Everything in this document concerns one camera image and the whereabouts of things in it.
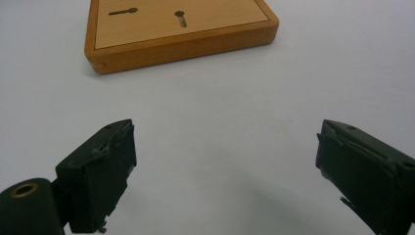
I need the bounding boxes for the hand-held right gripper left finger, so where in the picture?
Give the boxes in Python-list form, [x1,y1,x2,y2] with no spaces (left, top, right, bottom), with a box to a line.
[54,118,138,235]

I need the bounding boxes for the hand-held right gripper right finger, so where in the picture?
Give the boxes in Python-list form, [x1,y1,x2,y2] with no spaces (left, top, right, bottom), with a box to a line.
[314,118,415,235]

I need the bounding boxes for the wooden picture frame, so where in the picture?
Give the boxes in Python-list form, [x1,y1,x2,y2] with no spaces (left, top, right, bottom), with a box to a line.
[84,0,280,75]

